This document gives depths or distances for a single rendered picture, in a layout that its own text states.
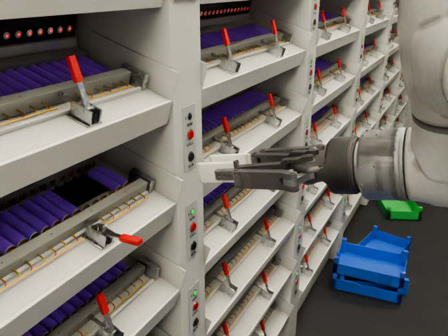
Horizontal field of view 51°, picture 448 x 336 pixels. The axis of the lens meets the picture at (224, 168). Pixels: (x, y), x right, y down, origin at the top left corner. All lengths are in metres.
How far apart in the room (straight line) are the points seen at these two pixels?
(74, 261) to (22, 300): 0.09
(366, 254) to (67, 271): 1.84
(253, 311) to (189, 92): 0.85
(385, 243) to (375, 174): 2.10
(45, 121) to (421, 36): 0.46
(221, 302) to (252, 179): 0.65
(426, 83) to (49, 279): 0.52
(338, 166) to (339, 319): 1.55
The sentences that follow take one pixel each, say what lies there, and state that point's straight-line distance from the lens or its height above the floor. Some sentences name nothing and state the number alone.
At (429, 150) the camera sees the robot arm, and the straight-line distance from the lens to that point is 0.54.
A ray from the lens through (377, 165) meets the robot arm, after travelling 0.57.
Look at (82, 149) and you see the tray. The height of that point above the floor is 1.10.
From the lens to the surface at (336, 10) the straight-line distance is 2.11.
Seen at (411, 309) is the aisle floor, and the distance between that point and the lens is 2.24.
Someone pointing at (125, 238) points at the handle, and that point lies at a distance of 0.70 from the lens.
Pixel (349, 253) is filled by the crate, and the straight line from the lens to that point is 2.37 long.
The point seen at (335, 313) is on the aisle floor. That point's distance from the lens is 2.12.
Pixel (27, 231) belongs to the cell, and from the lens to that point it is 0.72.
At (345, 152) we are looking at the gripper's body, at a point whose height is 1.11.
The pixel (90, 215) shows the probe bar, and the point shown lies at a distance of 0.75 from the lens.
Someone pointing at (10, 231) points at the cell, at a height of 0.98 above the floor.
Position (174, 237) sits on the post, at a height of 0.86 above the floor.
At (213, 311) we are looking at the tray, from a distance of 1.20.
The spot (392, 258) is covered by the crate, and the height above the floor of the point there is 0.10.
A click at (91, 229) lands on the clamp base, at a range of 0.73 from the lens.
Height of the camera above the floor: 1.31
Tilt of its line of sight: 22 degrees down
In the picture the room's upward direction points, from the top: straight up
